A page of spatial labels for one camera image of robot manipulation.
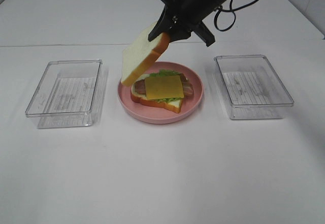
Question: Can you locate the green lettuce leaf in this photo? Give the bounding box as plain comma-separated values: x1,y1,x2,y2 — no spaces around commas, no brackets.
148,69,185,103

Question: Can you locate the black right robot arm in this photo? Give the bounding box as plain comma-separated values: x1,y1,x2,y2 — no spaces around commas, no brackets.
148,0,227,46

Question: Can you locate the left clear plastic tray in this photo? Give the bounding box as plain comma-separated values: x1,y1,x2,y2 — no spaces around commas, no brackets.
25,59,105,129

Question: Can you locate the clear plastic tray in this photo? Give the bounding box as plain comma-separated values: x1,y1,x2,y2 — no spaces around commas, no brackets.
214,54,294,120
25,59,105,129

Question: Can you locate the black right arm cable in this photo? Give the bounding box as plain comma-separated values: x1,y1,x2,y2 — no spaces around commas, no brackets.
214,0,269,31

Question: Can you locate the right clear plastic tray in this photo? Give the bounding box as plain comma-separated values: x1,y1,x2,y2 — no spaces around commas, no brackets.
214,54,294,120

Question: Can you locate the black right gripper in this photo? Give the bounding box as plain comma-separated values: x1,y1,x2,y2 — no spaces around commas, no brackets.
148,0,215,47

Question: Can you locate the yellow cheese slice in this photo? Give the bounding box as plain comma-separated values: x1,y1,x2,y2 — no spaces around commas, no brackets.
144,76,184,100

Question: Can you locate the bacon strip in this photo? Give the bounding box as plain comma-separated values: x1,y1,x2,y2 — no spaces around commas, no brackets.
179,74,188,82
132,79,193,96

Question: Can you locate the pink round plate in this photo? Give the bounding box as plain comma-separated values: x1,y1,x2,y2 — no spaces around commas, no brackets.
117,61,204,124

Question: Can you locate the bread slice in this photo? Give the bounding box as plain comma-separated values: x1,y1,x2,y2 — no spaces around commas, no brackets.
131,73,190,113
121,22,170,86

